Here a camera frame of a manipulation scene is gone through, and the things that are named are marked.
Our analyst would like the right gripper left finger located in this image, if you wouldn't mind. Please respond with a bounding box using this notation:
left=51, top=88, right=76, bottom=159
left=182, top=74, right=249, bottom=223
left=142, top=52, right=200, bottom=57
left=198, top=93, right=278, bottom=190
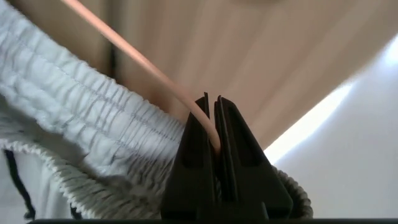
left=160, top=92, right=222, bottom=220

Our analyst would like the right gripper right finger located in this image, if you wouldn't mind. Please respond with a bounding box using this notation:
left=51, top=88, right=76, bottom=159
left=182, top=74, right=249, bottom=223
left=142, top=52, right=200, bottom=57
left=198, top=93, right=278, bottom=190
left=213, top=95, right=294, bottom=220

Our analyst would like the pale grey printed garment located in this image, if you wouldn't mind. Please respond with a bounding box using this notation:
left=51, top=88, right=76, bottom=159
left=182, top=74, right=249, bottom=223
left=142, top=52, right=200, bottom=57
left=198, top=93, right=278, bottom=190
left=0, top=0, right=314, bottom=220

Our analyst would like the pink clothes hanger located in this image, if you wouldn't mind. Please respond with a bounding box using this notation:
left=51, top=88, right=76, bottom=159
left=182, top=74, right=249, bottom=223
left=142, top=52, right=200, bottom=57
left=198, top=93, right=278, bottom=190
left=60, top=0, right=222, bottom=156

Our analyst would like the beige curtain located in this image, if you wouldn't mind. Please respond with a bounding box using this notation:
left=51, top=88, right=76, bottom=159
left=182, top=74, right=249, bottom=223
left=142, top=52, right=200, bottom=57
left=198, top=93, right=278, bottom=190
left=9, top=0, right=398, bottom=150

